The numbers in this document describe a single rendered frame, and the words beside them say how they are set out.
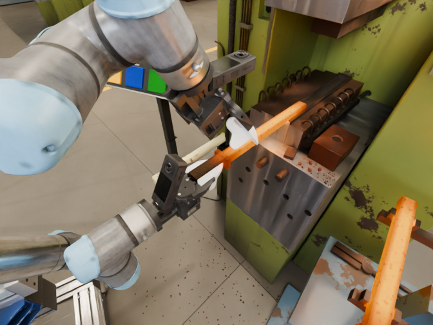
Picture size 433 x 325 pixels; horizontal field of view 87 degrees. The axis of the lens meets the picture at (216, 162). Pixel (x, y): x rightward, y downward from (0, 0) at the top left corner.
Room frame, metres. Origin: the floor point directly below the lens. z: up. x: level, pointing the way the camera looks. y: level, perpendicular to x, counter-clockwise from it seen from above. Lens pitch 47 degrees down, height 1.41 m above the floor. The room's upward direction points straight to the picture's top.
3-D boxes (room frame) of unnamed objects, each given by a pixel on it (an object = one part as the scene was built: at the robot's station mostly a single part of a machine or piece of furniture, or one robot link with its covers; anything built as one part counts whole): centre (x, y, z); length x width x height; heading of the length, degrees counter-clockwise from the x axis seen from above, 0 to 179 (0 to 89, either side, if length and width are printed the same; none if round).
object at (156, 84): (0.78, 0.21, 1.01); 0.07 x 0.05 x 0.07; 68
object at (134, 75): (0.82, 0.31, 1.01); 0.07 x 0.05 x 0.07; 68
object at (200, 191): (0.31, 0.04, 1.00); 0.09 x 0.05 x 0.02; 130
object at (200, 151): (0.78, 0.12, 0.62); 0.44 x 0.05 x 0.05; 133
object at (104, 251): (0.18, 0.22, 0.98); 0.11 x 0.08 x 0.09; 133
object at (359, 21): (0.74, -0.38, 1.24); 0.30 x 0.07 x 0.06; 133
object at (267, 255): (0.70, -0.38, 0.23); 0.56 x 0.38 x 0.47; 133
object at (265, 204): (0.70, -0.38, 0.69); 0.56 x 0.38 x 0.45; 133
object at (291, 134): (0.73, -0.34, 0.96); 0.42 x 0.20 x 0.09; 133
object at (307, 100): (0.71, -0.35, 0.99); 0.42 x 0.05 x 0.01; 133
